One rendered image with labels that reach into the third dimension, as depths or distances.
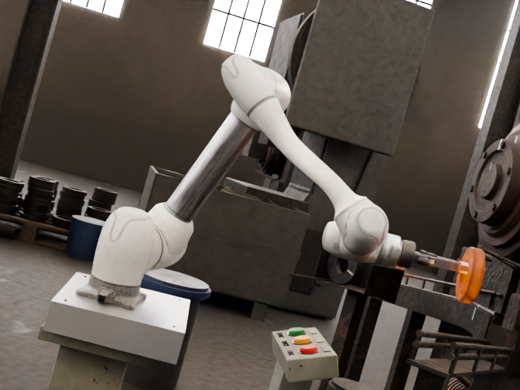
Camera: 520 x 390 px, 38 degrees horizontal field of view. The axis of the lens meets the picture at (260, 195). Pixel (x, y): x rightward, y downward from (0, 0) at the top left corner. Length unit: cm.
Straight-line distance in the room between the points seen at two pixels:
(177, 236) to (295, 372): 91
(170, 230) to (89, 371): 49
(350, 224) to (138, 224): 69
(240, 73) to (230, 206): 259
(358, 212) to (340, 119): 320
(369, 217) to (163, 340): 70
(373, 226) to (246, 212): 291
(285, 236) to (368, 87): 116
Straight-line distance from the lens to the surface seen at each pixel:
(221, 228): 471
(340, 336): 299
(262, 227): 476
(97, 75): 1242
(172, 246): 241
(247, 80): 216
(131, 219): 226
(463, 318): 266
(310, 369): 163
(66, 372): 234
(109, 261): 227
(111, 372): 232
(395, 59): 521
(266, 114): 213
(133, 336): 218
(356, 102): 509
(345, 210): 191
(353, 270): 294
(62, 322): 220
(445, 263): 209
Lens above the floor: 96
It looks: 2 degrees down
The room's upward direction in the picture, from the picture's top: 16 degrees clockwise
